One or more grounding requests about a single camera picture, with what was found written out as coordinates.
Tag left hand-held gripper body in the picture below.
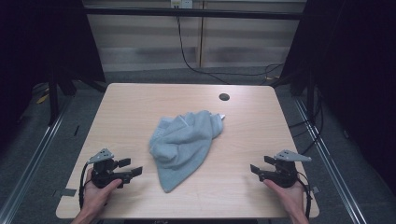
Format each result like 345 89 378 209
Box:
88 147 132 189

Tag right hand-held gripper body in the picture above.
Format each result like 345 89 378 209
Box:
258 149 312 189

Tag light blue towel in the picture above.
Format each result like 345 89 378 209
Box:
148 109 227 194

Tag person's right hand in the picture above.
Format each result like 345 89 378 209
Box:
262 178 308 217

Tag person's left hand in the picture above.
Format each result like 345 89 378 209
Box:
81 168 123 217

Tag black metal stand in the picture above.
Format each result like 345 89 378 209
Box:
47 69 61 127

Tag yellow floor item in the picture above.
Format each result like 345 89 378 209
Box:
35 92 50 105

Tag black curtain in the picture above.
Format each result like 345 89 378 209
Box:
0 0 106 153
270 0 396 195

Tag black horizontal bar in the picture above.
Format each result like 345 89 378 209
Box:
83 7 305 21

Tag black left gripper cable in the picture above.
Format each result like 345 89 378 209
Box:
78 161 92 210

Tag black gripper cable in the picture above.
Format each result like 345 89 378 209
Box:
78 161 92 210
296 171 314 221

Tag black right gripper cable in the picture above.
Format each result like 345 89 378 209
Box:
296 171 314 221

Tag metal floor rail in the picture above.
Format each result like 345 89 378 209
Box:
0 97 74 224
293 96 370 224

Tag black floor cables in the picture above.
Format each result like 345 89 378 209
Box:
288 87 325 157

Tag black wall cable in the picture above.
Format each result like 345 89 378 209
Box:
175 14 285 86

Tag white wall outlet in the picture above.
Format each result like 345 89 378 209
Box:
169 0 194 10

